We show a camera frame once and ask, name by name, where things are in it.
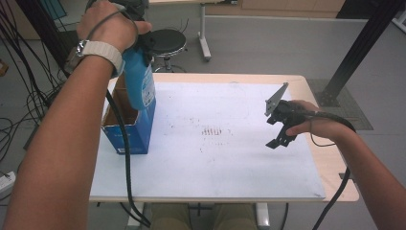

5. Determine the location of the white table leg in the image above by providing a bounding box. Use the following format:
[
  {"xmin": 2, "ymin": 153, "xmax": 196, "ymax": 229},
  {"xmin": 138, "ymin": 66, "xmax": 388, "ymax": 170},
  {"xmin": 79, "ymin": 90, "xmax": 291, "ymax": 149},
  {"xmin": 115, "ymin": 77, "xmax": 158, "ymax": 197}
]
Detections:
[
  {"xmin": 128, "ymin": 201, "xmax": 146, "ymax": 230},
  {"xmin": 255, "ymin": 201, "xmax": 271, "ymax": 230}
]

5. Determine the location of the blue bottle with white cap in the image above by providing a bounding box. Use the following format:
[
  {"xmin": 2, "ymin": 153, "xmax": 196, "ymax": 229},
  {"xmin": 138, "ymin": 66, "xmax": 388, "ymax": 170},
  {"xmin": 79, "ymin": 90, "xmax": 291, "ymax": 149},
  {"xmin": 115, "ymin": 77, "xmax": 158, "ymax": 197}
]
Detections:
[{"xmin": 122, "ymin": 46, "xmax": 157, "ymax": 111}]

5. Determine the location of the white-legged desk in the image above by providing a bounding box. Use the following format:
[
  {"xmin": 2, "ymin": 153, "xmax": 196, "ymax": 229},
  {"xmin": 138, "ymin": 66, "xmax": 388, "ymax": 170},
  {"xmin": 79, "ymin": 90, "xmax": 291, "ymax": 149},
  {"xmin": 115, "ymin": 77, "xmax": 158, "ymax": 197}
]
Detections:
[{"xmin": 147, "ymin": 0, "xmax": 239, "ymax": 63}]

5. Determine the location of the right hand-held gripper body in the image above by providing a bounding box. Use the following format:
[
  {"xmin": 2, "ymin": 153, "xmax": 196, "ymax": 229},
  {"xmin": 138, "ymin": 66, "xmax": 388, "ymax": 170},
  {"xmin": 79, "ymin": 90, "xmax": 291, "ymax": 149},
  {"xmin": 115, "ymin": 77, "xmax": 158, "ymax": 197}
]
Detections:
[{"xmin": 263, "ymin": 81, "xmax": 308, "ymax": 129}]

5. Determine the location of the black frame post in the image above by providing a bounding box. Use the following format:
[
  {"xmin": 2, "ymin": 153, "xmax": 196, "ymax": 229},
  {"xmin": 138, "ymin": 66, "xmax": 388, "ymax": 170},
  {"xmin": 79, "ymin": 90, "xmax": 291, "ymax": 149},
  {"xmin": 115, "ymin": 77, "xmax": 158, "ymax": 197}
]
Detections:
[
  {"xmin": 313, "ymin": 0, "xmax": 406, "ymax": 108},
  {"xmin": 14, "ymin": 0, "xmax": 81, "ymax": 79}
]

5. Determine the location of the person's left hand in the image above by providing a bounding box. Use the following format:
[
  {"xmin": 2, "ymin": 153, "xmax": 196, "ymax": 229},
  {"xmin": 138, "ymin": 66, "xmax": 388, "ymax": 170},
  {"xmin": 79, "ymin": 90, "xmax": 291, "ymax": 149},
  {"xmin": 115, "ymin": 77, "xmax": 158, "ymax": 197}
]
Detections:
[{"xmin": 76, "ymin": 0, "xmax": 154, "ymax": 55}]

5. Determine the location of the left hand-held gripper black cable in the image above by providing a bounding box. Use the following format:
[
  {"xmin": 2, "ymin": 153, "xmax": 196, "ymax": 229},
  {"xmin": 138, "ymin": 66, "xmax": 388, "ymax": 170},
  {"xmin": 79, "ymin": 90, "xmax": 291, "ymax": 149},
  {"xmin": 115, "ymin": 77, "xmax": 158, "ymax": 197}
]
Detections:
[{"xmin": 104, "ymin": 88, "xmax": 153, "ymax": 229}]

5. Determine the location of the blue cardboard box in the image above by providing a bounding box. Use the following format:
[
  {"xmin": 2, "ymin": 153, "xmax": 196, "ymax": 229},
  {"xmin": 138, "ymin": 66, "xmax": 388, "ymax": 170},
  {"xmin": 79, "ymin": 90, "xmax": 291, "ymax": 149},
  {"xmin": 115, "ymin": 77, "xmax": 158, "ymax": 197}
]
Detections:
[{"xmin": 101, "ymin": 74, "xmax": 158, "ymax": 156}]

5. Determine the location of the teal panel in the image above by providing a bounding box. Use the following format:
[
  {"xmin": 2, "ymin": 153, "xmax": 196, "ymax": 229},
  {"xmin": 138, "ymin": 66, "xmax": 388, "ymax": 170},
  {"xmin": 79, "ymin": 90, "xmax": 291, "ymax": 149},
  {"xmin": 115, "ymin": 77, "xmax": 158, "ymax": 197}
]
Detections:
[{"xmin": 39, "ymin": 0, "xmax": 68, "ymax": 21}]

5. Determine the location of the black round stool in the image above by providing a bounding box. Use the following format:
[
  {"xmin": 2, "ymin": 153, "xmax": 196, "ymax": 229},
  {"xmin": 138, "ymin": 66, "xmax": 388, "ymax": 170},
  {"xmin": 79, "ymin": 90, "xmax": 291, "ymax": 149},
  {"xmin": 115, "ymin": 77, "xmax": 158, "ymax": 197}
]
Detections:
[{"xmin": 148, "ymin": 28, "xmax": 188, "ymax": 73}]

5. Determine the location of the hand-held gripper black cable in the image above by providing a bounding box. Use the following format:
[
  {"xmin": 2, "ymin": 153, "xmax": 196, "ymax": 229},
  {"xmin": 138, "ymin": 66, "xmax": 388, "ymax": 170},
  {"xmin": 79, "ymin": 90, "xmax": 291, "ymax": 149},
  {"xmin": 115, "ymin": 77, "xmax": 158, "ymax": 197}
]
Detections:
[
  {"xmin": 104, "ymin": 88, "xmax": 153, "ymax": 229},
  {"xmin": 301, "ymin": 108, "xmax": 357, "ymax": 230}
]

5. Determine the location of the white band wristwatch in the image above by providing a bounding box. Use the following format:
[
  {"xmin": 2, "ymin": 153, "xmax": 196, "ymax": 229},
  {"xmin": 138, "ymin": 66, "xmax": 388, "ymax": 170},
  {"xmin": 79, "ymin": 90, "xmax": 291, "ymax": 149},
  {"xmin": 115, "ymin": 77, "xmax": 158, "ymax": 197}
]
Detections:
[{"xmin": 63, "ymin": 38, "xmax": 125, "ymax": 78}]

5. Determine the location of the white power strip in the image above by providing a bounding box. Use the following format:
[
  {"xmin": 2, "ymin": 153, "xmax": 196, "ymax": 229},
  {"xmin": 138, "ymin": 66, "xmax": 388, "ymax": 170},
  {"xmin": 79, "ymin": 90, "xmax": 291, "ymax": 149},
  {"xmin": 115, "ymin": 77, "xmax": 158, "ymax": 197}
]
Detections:
[{"xmin": 0, "ymin": 171, "xmax": 17, "ymax": 196}]

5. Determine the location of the thin grey wrist cord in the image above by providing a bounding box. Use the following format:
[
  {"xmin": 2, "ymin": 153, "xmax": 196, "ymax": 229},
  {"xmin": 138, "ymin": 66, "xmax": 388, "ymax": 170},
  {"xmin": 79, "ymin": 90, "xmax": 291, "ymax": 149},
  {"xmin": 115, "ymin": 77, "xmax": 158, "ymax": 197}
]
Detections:
[{"xmin": 84, "ymin": 3, "xmax": 141, "ymax": 44}]

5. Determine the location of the right hand-held gripper black cable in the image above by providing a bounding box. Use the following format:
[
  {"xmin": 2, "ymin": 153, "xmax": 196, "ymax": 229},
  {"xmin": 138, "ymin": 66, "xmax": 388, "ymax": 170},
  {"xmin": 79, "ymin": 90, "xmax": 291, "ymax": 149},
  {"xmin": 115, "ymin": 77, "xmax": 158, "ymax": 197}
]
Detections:
[{"xmin": 301, "ymin": 108, "xmax": 357, "ymax": 230}]

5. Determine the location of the thin black wrist cord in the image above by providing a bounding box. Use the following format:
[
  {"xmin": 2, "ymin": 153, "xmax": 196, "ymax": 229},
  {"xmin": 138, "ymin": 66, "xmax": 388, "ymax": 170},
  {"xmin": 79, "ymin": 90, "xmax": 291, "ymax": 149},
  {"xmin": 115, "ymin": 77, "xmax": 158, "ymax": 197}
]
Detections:
[{"xmin": 308, "ymin": 116, "xmax": 337, "ymax": 149}]

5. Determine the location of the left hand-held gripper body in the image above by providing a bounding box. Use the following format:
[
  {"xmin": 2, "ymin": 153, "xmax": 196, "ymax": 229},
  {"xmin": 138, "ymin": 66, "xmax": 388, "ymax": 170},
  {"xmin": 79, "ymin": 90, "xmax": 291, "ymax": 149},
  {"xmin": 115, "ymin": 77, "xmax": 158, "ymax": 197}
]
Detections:
[{"xmin": 117, "ymin": 0, "xmax": 151, "ymax": 22}]

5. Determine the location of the person's right hand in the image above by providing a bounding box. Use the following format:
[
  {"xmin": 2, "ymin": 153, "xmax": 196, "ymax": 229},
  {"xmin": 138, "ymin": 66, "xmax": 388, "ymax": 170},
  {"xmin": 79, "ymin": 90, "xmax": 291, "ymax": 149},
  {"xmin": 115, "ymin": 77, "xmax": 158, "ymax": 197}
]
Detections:
[{"xmin": 284, "ymin": 99, "xmax": 348, "ymax": 144}]

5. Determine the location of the black case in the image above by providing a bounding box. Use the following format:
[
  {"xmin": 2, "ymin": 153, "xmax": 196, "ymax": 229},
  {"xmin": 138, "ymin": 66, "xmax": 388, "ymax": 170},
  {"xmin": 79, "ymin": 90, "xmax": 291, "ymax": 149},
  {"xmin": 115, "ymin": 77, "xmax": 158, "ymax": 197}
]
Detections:
[{"xmin": 58, "ymin": 29, "xmax": 81, "ymax": 59}]

